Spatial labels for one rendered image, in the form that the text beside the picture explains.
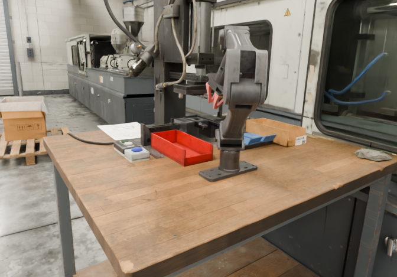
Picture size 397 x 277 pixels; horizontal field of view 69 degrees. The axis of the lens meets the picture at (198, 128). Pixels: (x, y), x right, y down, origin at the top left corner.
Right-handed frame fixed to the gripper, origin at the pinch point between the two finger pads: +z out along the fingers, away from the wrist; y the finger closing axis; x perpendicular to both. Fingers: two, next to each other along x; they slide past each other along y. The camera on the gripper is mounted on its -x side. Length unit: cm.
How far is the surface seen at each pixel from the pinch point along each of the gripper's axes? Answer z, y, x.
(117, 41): 190, 411, -139
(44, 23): 380, 867, -102
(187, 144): 22.7, 2.8, 1.3
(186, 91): 9.5, 19.8, -3.7
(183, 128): 24.4, 13.7, -3.4
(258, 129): 19.3, 0.9, -35.7
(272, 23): -9, 54, -78
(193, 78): 7.1, 25.8, -9.7
